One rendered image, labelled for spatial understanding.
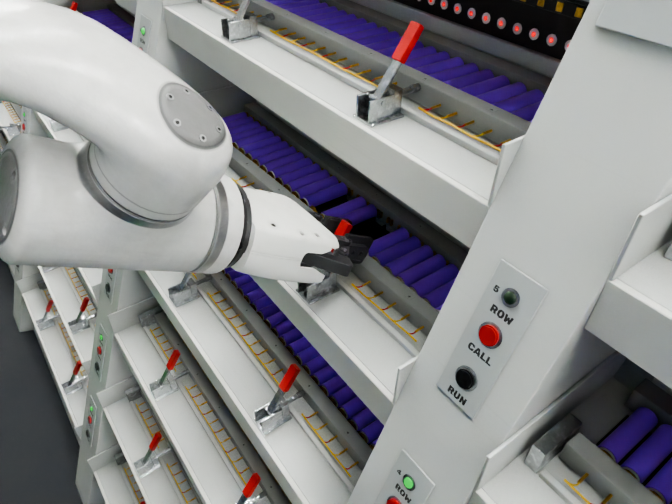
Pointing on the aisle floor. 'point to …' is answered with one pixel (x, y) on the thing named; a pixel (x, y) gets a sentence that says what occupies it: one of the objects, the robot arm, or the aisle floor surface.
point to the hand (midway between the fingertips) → (343, 239)
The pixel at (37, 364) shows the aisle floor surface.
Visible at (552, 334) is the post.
